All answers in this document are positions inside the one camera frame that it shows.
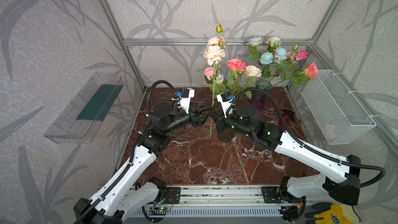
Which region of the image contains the red glass vase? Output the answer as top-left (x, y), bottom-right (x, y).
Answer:
top-left (217, 128), bottom-right (237, 144)

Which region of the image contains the white blue rose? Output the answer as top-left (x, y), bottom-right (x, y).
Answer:
top-left (246, 36), bottom-right (263, 61)
top-left (215, 74), bottom-right (224, 94)

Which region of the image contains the blue purple glass vase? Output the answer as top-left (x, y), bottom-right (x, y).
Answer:
top-left (250, 80), bottom-right (272, 111)

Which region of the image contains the light pink rosebud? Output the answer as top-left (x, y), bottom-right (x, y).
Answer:
top-left (204, 67), bottom-right (215, 92)

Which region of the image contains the large salmon rose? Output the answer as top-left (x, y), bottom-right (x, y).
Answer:
top-left (226, 59), bottom-right (244, 95)

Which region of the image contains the peach cream rose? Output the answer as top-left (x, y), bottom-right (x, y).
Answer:
top-left (244, 65), bottom-right (262, 89)

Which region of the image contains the small magenta rose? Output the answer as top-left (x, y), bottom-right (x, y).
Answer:
top-left (239, 62), bottom-right (247, 73)

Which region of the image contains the peach rose spray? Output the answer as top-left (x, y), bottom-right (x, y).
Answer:
top-left (203, 23), bottom-right (227, 139)

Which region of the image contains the teal peony spray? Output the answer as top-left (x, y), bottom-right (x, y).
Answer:
top-left (259, 47), bottom-right (288, 82)

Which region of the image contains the coral pink rose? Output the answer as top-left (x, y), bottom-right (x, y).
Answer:
top-left (276, 62), bottom-right (319, 86)

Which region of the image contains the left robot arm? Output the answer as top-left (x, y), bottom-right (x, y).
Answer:
top-left (74, 80), bottom-right (214, 224)

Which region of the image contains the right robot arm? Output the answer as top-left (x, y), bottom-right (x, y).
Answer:
top-left (211, 93), bottom-right (386, 206)

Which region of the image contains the red spray bottle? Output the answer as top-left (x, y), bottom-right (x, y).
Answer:
top-left (282, 108), bottom-right (295, 126)

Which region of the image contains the clear plastic tray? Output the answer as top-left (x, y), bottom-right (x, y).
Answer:
top-left (44, 72), bottom-right (124, 144)

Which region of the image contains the yellow work glove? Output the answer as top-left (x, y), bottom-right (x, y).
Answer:
top-left (305, 202), bottom-right (361, 224)

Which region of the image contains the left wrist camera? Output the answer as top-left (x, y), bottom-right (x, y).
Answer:
top-left (175, 87), bottom-right (195, 114)

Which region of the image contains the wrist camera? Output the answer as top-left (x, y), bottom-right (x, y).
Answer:
top-left (175, 87), bottom-right (195, 114)
top-left (217, 92), bottom-right (234, 118)

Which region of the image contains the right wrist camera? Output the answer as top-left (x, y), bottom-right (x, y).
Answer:
top-left (217, 92), bottom-right (234, 118)

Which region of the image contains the white wire basket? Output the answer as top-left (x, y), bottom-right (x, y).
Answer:
top-left (302, 69), bottom-right (377, 145)

